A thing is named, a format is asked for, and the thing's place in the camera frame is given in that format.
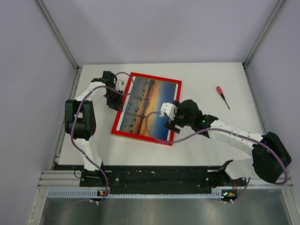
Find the grey slotted cable duct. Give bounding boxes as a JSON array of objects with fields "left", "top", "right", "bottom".
[{"left": 46, "top": 187, "right": 229, "bottom": 200}]

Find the left corner aluminium post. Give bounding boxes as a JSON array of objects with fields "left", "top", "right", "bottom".
[{"left": 35, "top": 0, "right": 80, "bottom": 71}]

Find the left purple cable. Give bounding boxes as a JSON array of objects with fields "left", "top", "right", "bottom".
[{"left": 70, "top": 71, "right": 133, "bottom": 204}]

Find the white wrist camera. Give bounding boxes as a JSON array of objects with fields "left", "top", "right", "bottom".
[
  {"left": 115, "top": 79, "right": 125, "bottom": 92},
  {"left": 159, "top": 103, "right": 177, "bottom": 120}
]

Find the right corner aluminium post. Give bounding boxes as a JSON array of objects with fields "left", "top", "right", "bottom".
[{"left": 242, "top": 0, "right": 287, "bottom": 69}]

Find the red handled screwdriver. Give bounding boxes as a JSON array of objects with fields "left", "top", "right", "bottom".
[{"left": 216, "top": 86, "right": 230, "bottom": 109}]

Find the red picture frame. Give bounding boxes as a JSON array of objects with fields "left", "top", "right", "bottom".
[{"left": 111, "top": 72, "right": 182, "bottom": 147}]

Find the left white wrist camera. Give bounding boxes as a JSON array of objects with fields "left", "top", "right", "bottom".
[{"left": 115, "top": 79, "right": 125, "bottom": 92}]

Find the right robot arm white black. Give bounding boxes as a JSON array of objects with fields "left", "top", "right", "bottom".
[{"left": 160, "top": 99, "right": 292, "bottom": 186}]

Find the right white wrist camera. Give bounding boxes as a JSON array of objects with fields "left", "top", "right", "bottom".
[{"left": 159, "top": 103, "right": 177, "bottom": 120}]

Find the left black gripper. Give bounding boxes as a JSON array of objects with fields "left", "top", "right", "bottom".
[{"left": 104, "top": 89, "right": 123, "bottom": 112}]

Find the sunset photo print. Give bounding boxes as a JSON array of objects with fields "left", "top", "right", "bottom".
[{"left": 119, "top": 76, "right": 178, "bottom": 141}]

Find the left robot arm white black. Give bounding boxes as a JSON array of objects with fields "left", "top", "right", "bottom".
[{"left": 64, "top": 71, "right": 124, "bottom": 186}]

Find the corner aluminium post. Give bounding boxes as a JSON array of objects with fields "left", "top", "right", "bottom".
[
  {"left": 35, "top": 0, "right": 80, "bottom": 71},
  {"left": 242, "top": 0, "right": 287, "bottom": 69}
]

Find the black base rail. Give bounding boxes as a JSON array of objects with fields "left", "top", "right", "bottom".
[{"left": 54, "top": 164, "right": 246, "bottom": 195}]

